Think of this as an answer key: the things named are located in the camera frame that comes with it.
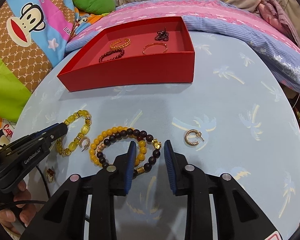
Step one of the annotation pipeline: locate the yellow glass bead bracelet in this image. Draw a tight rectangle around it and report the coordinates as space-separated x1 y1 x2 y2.
55 109 93 157

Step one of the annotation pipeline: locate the gold ring with ornament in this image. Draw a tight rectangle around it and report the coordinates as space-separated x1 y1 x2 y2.
46 167 57 183

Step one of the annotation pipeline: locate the orange yellow bead bracelet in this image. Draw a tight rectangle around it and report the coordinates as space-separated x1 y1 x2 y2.
89 126 147 167

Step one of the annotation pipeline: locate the dark brown bead bracelet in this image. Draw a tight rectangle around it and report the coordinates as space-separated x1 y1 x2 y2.
96 128 162 179

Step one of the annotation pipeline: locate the dark red bead bracelet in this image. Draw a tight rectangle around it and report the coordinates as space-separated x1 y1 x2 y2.
98 48 126 64

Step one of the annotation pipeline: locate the gold woven bangle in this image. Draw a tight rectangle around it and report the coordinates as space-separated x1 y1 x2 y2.
109 38 131 51

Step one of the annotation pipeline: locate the thin gold bangle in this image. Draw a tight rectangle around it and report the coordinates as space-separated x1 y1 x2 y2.
142 42 168 55

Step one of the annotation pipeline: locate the dark garnet beaded bow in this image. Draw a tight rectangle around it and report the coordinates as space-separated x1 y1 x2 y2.
154 28 170 42

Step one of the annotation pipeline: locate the person left hand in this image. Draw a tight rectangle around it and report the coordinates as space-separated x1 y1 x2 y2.
0 179 38 237

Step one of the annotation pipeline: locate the light blue palm tablecloth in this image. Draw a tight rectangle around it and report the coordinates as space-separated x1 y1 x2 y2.
12 31 300 239

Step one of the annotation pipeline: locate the monkey cartoon colourful quilt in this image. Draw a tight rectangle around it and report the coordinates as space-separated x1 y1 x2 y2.
0 0 109 148

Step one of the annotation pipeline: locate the red cardboard tray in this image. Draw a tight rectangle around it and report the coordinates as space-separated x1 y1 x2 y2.
57 16 195 92

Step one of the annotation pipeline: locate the green plush cushion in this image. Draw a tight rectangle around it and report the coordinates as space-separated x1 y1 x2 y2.
73 0 116 15

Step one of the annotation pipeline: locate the pink blue rose pillow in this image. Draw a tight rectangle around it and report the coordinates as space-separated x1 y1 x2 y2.
65 0 300 93

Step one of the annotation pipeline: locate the pink purple crumpled cloth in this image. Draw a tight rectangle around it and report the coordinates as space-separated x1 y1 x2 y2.
257 0 300 48

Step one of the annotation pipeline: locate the black cable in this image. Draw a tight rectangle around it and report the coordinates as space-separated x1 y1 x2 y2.
0 164 91 223

